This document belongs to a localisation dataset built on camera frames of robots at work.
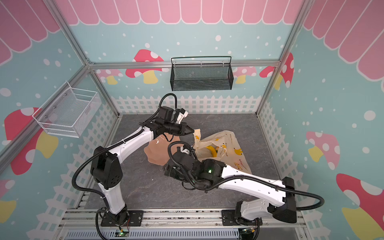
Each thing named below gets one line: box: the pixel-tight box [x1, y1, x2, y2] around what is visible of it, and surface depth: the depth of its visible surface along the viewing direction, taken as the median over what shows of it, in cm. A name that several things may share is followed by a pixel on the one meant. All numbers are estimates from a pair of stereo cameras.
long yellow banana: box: [206, 145, 218, 158], surface depth 97 cm
